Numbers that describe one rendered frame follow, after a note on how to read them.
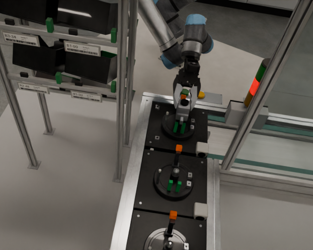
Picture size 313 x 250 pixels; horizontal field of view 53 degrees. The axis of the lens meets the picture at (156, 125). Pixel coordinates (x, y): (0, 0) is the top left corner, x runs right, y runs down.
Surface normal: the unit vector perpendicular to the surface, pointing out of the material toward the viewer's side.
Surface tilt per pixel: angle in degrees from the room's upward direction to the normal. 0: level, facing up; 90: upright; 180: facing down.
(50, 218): 0
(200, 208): 0
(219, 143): 0
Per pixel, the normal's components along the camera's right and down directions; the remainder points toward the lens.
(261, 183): -0.11, 0.74
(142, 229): 0.11, -0.65
